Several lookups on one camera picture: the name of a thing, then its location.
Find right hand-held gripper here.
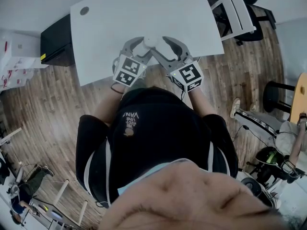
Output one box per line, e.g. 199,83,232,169
151,36,204,93

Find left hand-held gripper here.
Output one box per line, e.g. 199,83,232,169
112,36,154,88

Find person's left forearm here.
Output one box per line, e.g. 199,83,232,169
92,84,125,127

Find person's right forearm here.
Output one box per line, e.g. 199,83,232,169
188,89,218,117

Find white slatted chair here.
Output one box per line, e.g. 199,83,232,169
211,0,257,42

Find black printed t-shirt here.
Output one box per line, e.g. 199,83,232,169
75,86,239,207

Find low black cabinet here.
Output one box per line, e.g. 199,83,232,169
40,14,75,67

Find black office chair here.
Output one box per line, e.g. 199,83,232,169
207,0,276,45

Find black round stool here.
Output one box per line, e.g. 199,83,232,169
263,80,296,114

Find white cartons with red labels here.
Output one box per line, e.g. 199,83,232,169
0,38,34,91

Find round wooden table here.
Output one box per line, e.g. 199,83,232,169
289,72,307,124

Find light blue face mask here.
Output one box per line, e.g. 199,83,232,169
117,158,209,196

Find person's face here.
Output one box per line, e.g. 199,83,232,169
98,161,288,230

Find black star chair base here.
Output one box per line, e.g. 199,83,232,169
247,161,283,184

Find white desk with legs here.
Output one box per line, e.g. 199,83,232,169
28,178,89,230

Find black power cable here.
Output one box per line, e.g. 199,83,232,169
234,125,276,148

